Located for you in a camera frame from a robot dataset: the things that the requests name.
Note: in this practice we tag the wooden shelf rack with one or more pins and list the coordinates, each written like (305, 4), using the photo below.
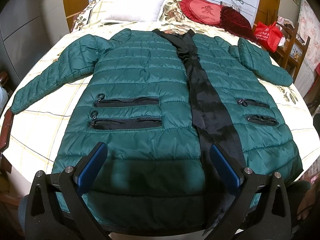
(291, 54)

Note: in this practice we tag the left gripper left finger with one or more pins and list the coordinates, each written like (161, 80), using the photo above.
(56, 209)

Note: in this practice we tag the grey refrigerator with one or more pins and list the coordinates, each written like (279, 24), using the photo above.
(29, 28)

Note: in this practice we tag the red heart-shaped cushion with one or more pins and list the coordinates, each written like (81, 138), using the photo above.
(202, 11)

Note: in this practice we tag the person's right hand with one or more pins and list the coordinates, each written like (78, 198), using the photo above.
(308, 202)

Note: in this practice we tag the red shopping bag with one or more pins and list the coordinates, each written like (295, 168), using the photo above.
(268, 36)

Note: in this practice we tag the white square pillow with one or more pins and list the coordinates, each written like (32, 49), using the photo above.
(135, 10)

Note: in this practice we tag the dark red velvet cushion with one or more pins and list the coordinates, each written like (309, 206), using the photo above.
(236, 24)

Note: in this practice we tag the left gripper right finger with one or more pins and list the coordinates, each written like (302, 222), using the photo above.
(261, 207)

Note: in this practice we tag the green quilted puffer jacket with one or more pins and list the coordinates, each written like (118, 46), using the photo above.
(159, 101)

